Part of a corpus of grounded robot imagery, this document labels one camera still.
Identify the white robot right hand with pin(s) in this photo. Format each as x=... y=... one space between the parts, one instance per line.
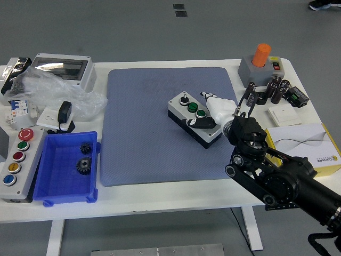
x=221 y=109

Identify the grey four-button control box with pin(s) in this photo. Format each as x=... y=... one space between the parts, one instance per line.
x=186 y=114

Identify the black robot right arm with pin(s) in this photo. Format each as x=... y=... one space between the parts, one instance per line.
x=287 y=181

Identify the grey five-button control box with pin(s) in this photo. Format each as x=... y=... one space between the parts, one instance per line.
x=22 y=170

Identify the dark brown capacitor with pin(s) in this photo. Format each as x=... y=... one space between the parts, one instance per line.
x=251 y=100
x=276 y=80
x=277 y=95
x=271 y=89
x=249 y=90
x=285 y=84

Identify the orange cylinder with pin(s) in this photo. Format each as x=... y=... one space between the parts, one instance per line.
x=261 y=54

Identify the black module green terminal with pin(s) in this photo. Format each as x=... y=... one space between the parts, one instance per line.
x=298 y=96

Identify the grey-blue mat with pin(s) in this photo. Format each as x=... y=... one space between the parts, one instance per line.
x=144 y=133

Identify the white and yellow cardboard box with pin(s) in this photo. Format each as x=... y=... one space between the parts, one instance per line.
x=301 y=141

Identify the black floor hatch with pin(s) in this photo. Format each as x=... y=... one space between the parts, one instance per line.
x=181 y=14
x=177 y=6

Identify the white table leg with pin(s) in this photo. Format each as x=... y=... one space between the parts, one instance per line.
x=54 y=237
x=253 y=229

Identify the small black gear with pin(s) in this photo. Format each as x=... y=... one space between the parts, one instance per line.
x=85 y=148

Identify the grey distribution box clear cover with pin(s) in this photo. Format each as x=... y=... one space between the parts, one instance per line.
x=85 y=72

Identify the large black gear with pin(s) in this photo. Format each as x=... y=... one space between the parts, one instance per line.
x=84 y=166

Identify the grey metal plate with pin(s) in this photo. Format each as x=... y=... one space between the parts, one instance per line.
x=157 y=250

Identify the black power adapter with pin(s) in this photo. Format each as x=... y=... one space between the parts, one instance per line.
x=64 y=110

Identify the clear plastic bag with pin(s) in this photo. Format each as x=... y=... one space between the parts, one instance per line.
x=53 y=90

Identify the blue plastic bin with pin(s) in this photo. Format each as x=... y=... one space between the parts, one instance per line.
x=61 y=181

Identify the white circuit breaker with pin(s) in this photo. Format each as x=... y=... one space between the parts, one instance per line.
x=16 y=110

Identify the white box with black lid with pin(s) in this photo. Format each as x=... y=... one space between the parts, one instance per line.
x=10 y=69

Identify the grey switch box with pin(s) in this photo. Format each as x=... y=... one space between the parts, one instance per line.
x=255 y=73

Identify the white wall switch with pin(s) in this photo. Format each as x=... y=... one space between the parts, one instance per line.
x=285 y=114

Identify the white wall socket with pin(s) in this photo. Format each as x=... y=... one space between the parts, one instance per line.
x=46 y=117

